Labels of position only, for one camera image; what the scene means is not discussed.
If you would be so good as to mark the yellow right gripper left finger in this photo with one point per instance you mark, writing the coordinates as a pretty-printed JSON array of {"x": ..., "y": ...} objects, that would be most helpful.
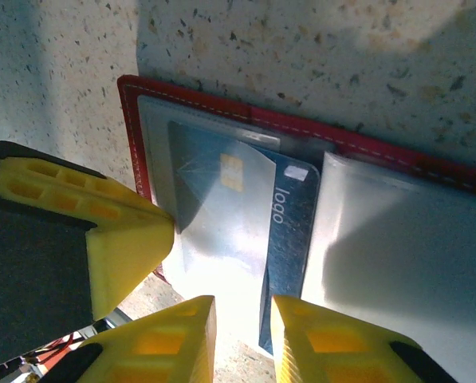
[{"x": 162, "y": 343}]

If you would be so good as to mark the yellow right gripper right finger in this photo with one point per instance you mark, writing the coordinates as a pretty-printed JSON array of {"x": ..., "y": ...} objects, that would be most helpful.
[{"x": 333, "y": 351}]

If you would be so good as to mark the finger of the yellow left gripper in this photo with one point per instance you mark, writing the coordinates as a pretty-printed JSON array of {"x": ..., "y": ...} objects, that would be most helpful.
[{"x": 126, "y": 255}]

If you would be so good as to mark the red leather card holder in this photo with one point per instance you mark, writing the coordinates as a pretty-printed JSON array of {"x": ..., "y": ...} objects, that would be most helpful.
[{"x": 127, "y": 131}]

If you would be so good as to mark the blue logo card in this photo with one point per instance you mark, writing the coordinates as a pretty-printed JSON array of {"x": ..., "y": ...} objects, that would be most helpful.
[{"x": 289, "y": 223}]

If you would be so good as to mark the aluminium rail beam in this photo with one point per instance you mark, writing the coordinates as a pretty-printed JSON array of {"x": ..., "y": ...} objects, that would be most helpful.
[{"x": 116, "y": 319}]

